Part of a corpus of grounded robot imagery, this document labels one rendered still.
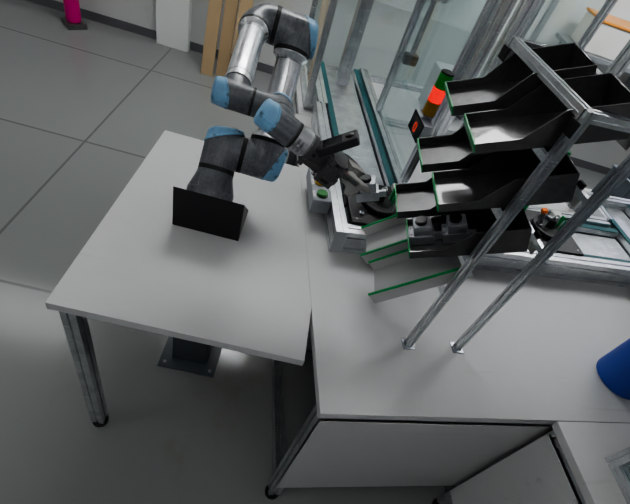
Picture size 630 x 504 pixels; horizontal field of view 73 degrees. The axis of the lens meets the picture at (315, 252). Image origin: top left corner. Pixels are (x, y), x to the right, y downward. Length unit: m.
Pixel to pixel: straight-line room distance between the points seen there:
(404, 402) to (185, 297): 0.68
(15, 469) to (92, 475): 0.27
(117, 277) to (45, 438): 0.92
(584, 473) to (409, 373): 0.53
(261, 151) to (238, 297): 0.47
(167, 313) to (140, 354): 0.94
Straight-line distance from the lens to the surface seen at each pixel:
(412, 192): 1.29
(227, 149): 1.40
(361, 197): 1.21
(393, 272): 1.28
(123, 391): 2.10
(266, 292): 1.32
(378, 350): 1.31
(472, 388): 1.40
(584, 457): 1.53
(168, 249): 1.40
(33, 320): 2.36
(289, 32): 1.49
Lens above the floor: 1.90
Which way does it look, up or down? 44 degrees down
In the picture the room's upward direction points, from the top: 21 degrees clockwise
